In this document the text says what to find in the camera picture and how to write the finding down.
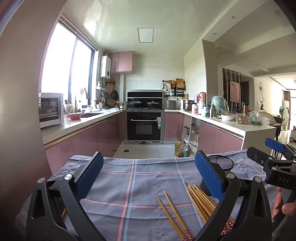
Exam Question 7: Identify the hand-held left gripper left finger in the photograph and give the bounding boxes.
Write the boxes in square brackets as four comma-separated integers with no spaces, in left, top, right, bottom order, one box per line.
[26,152,104,241]

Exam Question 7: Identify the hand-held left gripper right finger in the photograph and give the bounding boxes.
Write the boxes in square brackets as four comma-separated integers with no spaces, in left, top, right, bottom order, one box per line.
[195,151,273,241]

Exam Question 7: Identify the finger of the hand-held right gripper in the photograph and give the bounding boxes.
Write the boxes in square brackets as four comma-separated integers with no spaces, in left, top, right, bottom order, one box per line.
[265,138,296,160]
[246,146,296,176]

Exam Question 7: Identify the black mesh holder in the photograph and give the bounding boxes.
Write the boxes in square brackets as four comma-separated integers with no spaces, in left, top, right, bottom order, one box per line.
[199,155,235,197]

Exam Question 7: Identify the bunch of wooden chopsticks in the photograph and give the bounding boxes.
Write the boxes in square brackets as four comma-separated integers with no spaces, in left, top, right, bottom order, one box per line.
[157,182,234,241]

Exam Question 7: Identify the person's right hand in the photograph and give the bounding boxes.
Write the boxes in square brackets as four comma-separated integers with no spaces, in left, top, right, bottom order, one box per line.
[271,188,296,219]

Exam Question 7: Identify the pink base cabinets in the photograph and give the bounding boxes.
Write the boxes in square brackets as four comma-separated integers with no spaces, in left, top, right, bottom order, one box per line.
[44,111,125,173]
[165,112,244,155]

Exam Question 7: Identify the bagged green vegetables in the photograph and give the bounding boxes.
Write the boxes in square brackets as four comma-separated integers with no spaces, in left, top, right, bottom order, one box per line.
[249,111,270,126]

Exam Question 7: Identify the clear plastic bag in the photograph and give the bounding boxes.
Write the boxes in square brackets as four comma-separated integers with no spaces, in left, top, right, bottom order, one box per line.
[185,138,199,156]

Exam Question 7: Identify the clear food container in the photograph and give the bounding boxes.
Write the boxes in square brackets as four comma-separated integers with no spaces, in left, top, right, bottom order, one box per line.
[236,114,249,125]

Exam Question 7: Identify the white kitchen countertop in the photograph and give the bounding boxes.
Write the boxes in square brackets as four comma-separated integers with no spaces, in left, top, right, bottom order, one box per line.
[40,108,277,152]

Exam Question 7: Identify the yellow oil bottle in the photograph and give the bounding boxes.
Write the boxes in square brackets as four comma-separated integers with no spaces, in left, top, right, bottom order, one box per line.
[174,138,183,158]

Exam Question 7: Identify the checked grey cloth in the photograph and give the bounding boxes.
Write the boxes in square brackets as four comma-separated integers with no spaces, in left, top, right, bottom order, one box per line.
[16,149,280,241]

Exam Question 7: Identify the built-in black oven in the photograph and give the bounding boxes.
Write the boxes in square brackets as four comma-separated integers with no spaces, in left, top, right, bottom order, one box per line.
[124,109,165,144]

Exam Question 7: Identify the dark slatted room divider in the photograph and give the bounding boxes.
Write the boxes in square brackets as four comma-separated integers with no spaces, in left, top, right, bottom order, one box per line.
[222,68,242,112]

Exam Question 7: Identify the white countertop oven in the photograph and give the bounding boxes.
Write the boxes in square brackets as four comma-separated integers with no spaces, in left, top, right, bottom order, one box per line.
[38,93,65,128]

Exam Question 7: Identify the kitchen faucet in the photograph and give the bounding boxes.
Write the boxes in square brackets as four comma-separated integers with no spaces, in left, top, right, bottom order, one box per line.
[74,87,90,114]

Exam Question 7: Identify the black cooker hood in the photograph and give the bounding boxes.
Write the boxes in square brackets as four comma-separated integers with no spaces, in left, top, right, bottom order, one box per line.
[127,90,165,109]

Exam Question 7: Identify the white water heater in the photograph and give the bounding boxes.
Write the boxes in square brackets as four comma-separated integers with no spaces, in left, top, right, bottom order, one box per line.
[100,56,111,78]

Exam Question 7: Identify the kitchen window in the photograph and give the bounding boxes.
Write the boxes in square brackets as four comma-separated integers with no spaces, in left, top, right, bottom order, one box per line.
[41,20,99,109]

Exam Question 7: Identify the ceiling light panel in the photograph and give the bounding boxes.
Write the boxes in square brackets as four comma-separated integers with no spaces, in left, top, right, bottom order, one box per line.
[137,28,154,43]

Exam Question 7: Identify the pink wall picture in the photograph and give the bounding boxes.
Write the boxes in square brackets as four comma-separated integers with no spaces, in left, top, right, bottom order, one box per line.
[229,81,241,102]

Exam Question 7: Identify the black wall rack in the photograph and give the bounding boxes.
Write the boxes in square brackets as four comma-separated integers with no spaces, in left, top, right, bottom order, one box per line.
[162,79,186,97]

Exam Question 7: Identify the pink wall cabinets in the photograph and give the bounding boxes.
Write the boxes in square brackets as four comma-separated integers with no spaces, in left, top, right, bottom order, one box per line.
[108,51,133,74]

